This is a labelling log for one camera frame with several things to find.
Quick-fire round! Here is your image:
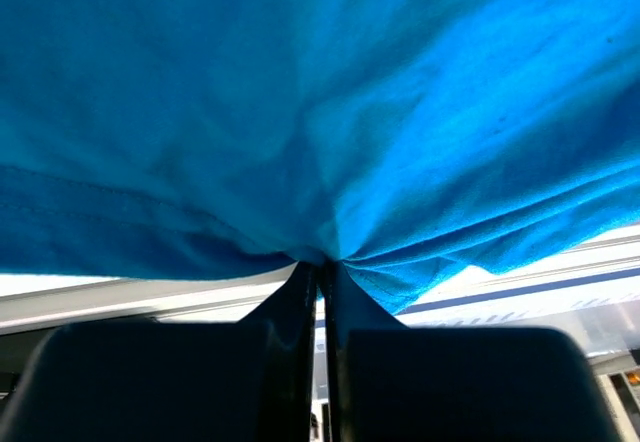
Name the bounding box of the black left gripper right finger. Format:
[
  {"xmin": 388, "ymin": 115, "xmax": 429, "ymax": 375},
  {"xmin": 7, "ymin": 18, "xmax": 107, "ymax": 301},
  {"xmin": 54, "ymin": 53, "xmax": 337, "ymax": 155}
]
[{"xmin": 319, "ymin": 263, "xmax": 620, "ymax": 441}]

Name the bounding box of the aluminium front rail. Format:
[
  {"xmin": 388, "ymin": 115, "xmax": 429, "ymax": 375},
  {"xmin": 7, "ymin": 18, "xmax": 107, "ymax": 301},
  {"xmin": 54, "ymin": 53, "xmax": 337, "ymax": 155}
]
[{"xmin": 1, "ymin": 225, "xmax": 639, "ymax": 335}]

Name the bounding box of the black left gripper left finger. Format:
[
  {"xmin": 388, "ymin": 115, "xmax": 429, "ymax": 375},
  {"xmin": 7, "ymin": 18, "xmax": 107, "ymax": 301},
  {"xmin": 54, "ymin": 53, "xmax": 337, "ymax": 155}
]
[{"xmin": 1, "ymin": 264, "xmax": 316, "ymax": 441}]

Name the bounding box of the blue t shirt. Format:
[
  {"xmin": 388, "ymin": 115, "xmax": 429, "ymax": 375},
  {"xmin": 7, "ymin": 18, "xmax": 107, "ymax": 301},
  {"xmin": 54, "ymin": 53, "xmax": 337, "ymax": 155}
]
[{"xmin": 1, "ymin": 0, "xmax": 639, "ymax": 312}]

